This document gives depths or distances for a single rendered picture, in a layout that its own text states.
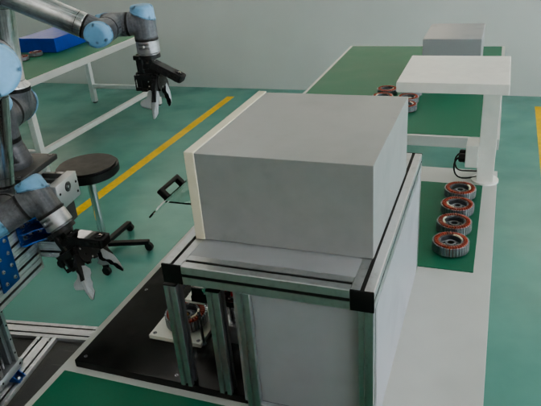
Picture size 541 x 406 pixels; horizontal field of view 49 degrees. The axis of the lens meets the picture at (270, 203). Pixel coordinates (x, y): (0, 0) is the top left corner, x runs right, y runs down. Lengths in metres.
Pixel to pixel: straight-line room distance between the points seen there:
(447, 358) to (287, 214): 0.58
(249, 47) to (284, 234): 5.30
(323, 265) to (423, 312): 0.56
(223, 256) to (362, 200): 0.31
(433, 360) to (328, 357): 0.37
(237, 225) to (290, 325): 0.23
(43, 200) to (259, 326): 0.69
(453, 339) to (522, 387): 1.06
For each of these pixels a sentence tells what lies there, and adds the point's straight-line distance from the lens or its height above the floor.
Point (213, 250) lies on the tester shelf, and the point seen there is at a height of 1.11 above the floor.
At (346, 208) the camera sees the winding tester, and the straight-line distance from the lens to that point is 1.17.
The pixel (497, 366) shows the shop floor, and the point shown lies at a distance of 2.71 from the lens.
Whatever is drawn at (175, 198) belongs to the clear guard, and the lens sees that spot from 1.65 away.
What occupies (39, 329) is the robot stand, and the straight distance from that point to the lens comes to 2.76.
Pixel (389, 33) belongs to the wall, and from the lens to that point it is 6.04.
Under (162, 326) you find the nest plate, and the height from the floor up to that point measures 0.78.
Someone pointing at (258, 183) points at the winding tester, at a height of 1.26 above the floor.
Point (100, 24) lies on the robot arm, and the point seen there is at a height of 1.48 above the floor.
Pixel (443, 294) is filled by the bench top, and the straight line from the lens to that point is 1.77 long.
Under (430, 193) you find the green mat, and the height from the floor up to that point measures 0.75.
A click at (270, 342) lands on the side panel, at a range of 1.28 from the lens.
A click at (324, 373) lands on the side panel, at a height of 0.89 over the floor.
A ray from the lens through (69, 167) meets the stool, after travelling 3.45.
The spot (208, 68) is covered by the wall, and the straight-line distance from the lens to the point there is 6.71.
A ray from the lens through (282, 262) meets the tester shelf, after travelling 1.21.
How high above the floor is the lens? 1.76
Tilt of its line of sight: 26 degrees down
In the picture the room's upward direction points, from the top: 5 degrees counter-clockwise
